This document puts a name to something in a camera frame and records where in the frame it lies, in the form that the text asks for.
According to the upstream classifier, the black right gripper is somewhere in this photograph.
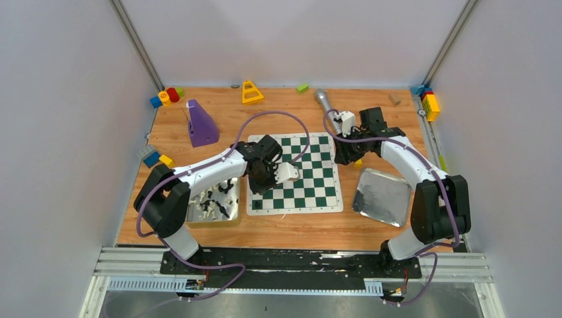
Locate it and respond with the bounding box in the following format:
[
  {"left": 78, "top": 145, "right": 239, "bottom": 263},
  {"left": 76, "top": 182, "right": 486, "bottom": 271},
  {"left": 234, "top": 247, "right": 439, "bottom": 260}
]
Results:
[{"left": 333, "top": 127, "right": 368, "bottom": 166}]

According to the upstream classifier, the green white chess board mat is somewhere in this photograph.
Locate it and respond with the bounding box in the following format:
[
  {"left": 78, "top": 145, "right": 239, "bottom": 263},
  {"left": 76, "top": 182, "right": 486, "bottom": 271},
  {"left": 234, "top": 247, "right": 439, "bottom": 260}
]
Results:
[{"left": 247, "top": 132, "right": 343, "bottom": 216}]

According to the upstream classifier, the silver tin lid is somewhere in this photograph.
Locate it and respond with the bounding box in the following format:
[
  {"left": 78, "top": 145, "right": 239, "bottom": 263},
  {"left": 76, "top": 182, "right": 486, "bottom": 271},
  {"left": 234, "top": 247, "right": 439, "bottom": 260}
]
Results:
[{"left": 352, "top": 168, "right": 412, "bottom": 228}]

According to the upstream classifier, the gold tin box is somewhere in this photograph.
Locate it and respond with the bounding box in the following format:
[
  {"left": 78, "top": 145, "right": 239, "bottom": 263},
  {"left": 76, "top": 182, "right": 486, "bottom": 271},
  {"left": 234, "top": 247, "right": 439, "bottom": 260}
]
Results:
[{"left": 186, "top": 178, "right": 241, "bottom": 229}]

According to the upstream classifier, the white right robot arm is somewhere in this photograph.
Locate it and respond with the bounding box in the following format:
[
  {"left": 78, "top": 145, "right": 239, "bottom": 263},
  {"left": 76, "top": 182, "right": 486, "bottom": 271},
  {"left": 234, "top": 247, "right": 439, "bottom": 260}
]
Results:
[{"left": 323, "top": 107, "right": 471, "bottom": 277}]

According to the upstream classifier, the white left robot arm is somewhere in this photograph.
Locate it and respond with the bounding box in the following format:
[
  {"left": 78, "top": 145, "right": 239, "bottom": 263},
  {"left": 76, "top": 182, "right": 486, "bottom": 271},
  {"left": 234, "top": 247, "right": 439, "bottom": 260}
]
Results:
[{"left": 133, "top": 134, "right": 282, "bottom": 274}]

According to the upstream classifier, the yellow triangle block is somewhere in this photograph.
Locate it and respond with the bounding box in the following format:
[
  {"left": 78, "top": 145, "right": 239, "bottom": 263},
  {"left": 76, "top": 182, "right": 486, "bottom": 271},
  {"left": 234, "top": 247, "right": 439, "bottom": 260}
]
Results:
[{"left": 241, "top": 80, "right": 264, "bottom": 105}]

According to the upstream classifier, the grey microphone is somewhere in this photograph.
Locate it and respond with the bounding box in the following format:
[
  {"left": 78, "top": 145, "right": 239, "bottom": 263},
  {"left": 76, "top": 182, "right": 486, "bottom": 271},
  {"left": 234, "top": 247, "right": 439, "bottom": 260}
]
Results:
[{"left": 314, "top": 88, "right": 342, "bottom": 134}]

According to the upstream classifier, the purple metronome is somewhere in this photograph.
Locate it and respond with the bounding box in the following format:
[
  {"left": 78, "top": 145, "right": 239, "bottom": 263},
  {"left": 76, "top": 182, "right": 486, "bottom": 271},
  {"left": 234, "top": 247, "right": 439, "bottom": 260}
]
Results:
[{"left": 186, "top": 99, "right": 220, "bottom": 148}]

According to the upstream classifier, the brown wooden block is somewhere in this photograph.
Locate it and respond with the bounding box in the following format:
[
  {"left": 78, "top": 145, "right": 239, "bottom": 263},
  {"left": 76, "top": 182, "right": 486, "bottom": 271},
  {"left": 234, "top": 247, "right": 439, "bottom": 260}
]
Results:
[{"left": 388, "top": 94, "right": 402, "bottom": 106}]

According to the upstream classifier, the green block far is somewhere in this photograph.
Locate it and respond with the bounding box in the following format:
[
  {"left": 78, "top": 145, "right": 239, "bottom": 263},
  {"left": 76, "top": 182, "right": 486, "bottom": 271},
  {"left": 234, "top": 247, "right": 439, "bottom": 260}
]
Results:
[{"left": 296, "top": 83, "right": 309, "bottom": 94}]

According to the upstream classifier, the yellow cube near left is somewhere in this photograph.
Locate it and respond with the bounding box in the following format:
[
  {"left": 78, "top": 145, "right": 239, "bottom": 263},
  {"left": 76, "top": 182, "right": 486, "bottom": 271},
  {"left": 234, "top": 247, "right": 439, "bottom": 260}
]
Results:
[{"left": 159, "top": 154, "right": 175, "bottom": 168}]

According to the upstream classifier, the yellow red blue brick stack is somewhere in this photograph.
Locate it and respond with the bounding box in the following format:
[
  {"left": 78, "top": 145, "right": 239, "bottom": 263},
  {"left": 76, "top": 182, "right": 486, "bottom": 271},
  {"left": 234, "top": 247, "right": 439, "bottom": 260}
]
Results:
[{"left": 410, "top": 85, "right": 440, "bottom": 122}]

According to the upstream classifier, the red cylinder block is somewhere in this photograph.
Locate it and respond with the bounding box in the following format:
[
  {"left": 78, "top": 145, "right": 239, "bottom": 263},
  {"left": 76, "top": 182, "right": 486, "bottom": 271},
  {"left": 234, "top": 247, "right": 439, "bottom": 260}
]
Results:
[{"left": 166, "top": 87, "right": 180, "bottom": 103}]

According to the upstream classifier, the blue brick near left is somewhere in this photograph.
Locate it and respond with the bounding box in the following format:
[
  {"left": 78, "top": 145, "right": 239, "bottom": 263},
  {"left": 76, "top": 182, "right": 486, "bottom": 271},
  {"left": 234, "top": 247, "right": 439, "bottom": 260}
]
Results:
[{"left": 142, "top": 151, "right": 160, "bottom": 168}]

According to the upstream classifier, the grey brick near left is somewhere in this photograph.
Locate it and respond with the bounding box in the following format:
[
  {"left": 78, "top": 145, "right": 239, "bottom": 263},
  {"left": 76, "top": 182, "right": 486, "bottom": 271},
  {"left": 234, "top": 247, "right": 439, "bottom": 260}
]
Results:
[{"left": 137, "top": 144, "right": 156, "bottom": 160}]

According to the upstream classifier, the yellow cylinder block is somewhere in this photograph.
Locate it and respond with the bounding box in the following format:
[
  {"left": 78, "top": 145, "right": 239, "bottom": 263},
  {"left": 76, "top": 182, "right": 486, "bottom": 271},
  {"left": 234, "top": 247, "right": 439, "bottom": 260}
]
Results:
[{"left": 158, "top": 91, "right": 172, "bottom": 107}]

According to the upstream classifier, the blue cube block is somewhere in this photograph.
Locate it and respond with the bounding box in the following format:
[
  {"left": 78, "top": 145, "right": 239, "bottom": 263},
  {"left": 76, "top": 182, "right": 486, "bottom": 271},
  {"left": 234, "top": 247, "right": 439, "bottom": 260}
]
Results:
[{"left": 150, "top": 96, "right": 163, "bottom": 109}]

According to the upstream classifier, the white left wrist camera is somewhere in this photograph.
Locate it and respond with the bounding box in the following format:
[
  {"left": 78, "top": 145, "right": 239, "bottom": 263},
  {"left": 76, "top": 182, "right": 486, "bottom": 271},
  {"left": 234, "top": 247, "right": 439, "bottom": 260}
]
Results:
[{"left": 274, "top": 162, "right": 301, "bottom": 184}]

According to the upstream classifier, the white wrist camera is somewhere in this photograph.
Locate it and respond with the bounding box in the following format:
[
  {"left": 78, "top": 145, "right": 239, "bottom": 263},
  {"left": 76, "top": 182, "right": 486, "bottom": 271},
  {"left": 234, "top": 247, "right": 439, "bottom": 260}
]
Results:
[
  {"left": 333, "top": 111, "right": 356, "bottom": 137},
  {"left": 274, "top": 162, "right": 301, "bottom": 184}
]

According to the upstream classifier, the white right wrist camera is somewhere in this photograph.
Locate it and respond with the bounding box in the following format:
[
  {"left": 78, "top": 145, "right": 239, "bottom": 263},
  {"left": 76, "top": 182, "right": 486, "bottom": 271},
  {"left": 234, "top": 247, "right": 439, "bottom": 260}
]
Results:
[{"left": 333, "top": 111, "right": 356, "bottom": 137}]

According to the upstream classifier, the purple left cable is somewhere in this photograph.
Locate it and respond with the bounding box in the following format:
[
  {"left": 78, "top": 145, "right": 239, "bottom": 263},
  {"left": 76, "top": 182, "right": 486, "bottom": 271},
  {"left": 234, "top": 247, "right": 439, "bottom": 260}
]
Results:
[{"left": 135, "top": 110, "right": 311, "bottom": 308}]

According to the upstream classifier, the purple cable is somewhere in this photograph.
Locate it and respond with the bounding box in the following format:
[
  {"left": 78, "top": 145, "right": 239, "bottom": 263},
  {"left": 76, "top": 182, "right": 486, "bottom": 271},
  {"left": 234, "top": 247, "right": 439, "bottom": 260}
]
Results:
[
  {"left": 135, "top": 110, "right": 311, "bottom": 308},
  {"left": 323, "top": 108, "right": 461, "bottom": 307}
]

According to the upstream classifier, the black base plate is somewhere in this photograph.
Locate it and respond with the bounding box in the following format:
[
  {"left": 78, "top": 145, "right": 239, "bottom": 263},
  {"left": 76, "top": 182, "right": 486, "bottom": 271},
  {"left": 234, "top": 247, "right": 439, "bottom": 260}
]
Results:
[{"left": 160, "top": 247, "right": 422, "bottom": 290}]

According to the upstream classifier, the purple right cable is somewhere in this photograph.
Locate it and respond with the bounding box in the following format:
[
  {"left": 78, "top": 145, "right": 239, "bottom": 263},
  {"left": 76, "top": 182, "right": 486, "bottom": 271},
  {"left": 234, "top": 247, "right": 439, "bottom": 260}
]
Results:
[{"left": 323, "top": 108, "right": 461, "bottom": 307}]

